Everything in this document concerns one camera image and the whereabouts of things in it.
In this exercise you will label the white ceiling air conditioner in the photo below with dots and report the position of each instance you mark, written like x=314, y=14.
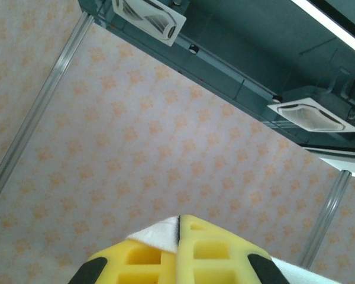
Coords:
x=310, y=115
x=154, y=17

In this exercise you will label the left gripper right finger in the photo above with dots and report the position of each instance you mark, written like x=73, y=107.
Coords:
x=213, y=260

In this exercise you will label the white ceiling light strip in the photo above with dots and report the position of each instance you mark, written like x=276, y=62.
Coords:
x=337, y=28

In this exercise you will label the grey-green ceiling beam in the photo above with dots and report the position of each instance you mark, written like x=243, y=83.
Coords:
x=225, y=74

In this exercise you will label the white t-shirt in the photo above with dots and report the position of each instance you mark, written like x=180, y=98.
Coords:
x=159, y=236

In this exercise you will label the aluminium frame post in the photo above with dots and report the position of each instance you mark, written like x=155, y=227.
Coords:
x=47, y=90
x=325, y=217

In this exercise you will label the small black ceiling sensor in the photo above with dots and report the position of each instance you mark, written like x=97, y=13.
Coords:
x=193, y=49

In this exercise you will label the white ceiling panel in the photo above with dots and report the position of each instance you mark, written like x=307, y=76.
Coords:
x=349, y=165

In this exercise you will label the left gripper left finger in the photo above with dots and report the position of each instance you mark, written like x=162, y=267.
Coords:
x=136, y=266

